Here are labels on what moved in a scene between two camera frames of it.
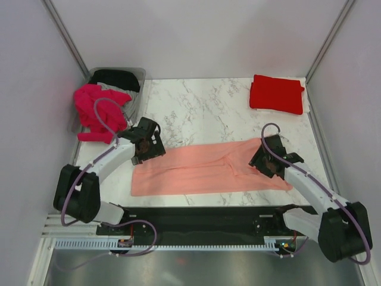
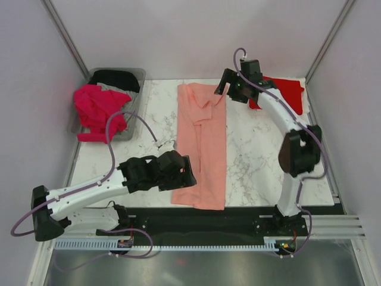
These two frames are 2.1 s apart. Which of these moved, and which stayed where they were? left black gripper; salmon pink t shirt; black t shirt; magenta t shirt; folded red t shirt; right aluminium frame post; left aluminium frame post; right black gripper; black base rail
Moved: right black gripper; left black gripper; salmon pink t shirt
Stayed: black base rail; magenta t shirt; folded red t shirt; black t shirt; right aluminium frame post; left aluminium frame post
